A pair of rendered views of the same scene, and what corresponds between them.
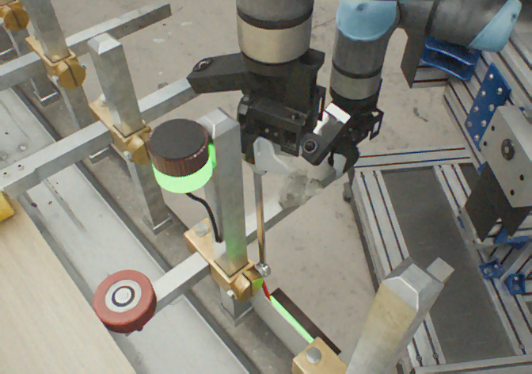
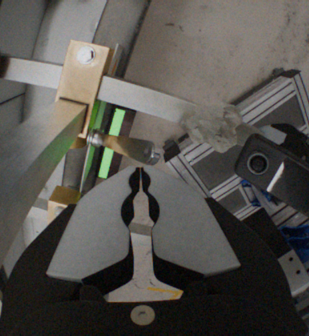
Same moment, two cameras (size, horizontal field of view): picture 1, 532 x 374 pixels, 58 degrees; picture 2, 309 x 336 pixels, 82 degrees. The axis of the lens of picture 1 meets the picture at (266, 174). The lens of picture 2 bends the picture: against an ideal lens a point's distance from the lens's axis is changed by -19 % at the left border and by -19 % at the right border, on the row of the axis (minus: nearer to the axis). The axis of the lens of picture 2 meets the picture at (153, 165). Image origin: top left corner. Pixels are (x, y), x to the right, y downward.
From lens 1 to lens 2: 61 cm
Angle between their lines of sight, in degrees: 56
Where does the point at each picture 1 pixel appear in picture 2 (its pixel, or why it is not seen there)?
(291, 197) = (196, 127)
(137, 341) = (53, 32)
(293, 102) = not seen: outside the picture
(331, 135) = (277, 192)
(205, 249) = (65, 78)
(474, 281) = not seen: hidden behind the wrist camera
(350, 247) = (244, 83)
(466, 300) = (230, 163)
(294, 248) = (230, 51)
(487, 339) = (212, 177)
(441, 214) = not seen: hidden behind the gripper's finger
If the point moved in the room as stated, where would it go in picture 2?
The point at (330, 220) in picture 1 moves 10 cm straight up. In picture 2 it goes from (257, 65) to (266, 67)
